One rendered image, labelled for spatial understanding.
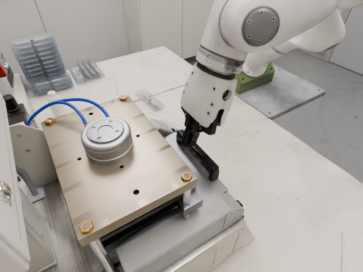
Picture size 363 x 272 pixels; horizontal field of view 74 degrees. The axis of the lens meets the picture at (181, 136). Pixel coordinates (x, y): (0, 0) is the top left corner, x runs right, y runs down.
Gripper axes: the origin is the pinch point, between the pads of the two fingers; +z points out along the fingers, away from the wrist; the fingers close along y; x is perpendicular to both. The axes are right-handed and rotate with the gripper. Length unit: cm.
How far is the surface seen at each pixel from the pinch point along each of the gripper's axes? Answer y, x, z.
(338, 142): 22, -192, 42
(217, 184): -8.8, -4.1, 7.1
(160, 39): 205, -116, 27
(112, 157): -3.8, 18.8, -0.8
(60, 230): 1.3, 24.4, 21.7
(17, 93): 89, 24, 36
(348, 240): -31, -40, 17
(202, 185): -7.2, -1.5, 8.0
